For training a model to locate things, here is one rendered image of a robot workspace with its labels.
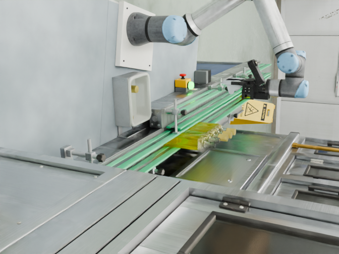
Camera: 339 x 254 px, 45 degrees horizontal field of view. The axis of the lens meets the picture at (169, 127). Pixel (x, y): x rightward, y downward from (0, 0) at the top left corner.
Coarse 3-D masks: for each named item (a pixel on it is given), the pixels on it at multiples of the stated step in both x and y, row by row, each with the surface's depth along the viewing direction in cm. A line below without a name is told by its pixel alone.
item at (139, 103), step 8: (128, 80) 177; (136, 80) 192; (144, 80) 190; (128, 88) 176; (144, 88) 191; (136, 96) 194; (144, 96) 192; (136, 104) 195; (144, 104) 194; (136, 112) 196; (144, 112) 195; (136, 120) 187; (144, 120) 190
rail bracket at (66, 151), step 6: (90, 144) 136; (60, 150) 141; (66, 150) 140; (72, 150) 140; (90, 150) 136; (66, 156) 141; (72, 156) 141; (84, 156) 138; (90, 156) 136; (96, 156) 135; (102, 156) 134; (90, 162) 138
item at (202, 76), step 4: (196, 72) 255; (200, 72) 254; (204, 72) 252; (208, 72) 255; (196, 76) 256; (200, 76) 254; (204, 76) 253; (208, 76) 256; (196, 80) 256; (200, 80) 255; (204, 80) 254; (208, 80) 256
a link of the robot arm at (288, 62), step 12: (264, 0) 156; (264, 12) 156; (276, 12) 156; (264, 24) 158; (276, 24) 155; (276, 36) 155; (288, 36) 155; (276, 48) 156; (288, 48) 154; (288, 60) 152; (300, 60) 158; (288, 72) 153
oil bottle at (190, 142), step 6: (174, 138) 196; (180, 138) 194; (186, 138) 193; (192, 138) 192; (198, 138) 192; (204, 138) 193; (168, 144) 198; (174, 144) 197; (180, 144) 195; (186, 144) 194; (192, 144) 192; (198, 144) 191; (198, 150) 192
